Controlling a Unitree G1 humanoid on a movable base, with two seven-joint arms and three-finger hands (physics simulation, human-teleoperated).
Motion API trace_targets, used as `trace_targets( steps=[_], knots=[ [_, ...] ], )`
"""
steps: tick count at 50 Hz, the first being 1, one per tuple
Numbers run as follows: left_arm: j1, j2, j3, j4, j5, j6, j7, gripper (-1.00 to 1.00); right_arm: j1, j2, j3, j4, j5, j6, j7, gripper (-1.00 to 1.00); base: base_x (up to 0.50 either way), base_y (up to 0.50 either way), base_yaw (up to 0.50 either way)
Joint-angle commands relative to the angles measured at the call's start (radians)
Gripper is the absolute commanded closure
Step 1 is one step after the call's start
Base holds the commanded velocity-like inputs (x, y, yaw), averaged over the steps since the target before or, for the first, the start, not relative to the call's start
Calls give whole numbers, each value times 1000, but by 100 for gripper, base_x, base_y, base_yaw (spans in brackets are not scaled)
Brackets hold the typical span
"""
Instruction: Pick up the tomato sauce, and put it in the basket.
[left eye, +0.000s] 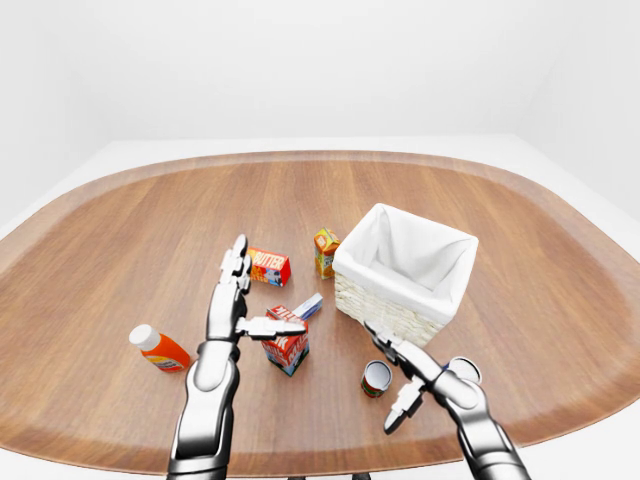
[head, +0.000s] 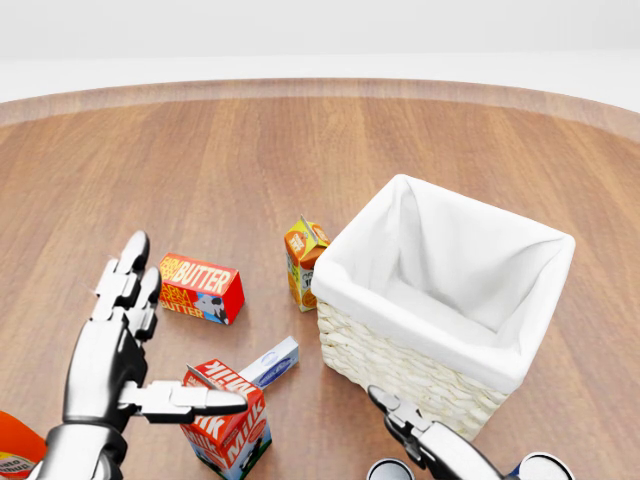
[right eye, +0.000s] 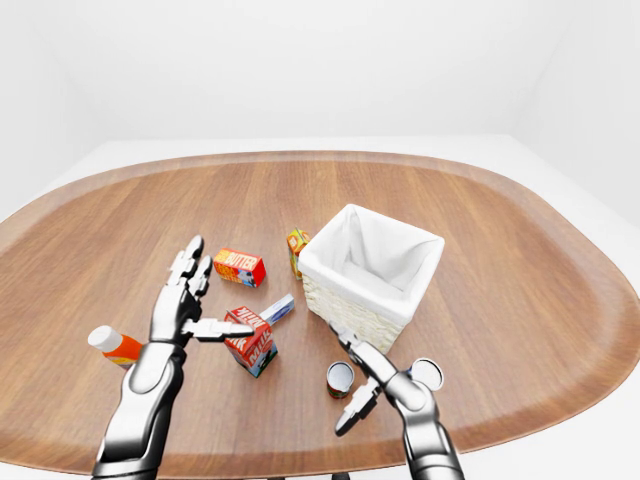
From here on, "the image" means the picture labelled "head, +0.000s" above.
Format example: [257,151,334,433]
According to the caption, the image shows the red butter box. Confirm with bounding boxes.
[158,252,246,327]

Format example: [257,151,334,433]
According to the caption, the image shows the red milk carton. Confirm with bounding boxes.
[179,357,274,480]

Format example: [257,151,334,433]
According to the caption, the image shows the wicker basket with white liner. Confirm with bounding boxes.
[310,172,578,443]

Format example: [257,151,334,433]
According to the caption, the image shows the orange juice carton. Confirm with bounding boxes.
[283,214,332,314]

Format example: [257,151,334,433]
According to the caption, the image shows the round silver-topped tin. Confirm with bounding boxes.
[367,457,416,480]
[510,451,577,480]

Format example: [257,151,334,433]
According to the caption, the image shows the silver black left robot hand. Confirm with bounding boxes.
[61,230,250,437]

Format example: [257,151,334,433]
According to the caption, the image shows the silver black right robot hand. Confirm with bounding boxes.
[366,384,507,480]

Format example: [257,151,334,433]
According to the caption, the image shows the red ketchup bottle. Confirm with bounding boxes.
[0,409,49,480]

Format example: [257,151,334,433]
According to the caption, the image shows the white blue cream cheese box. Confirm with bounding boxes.
[238,335,301,391]

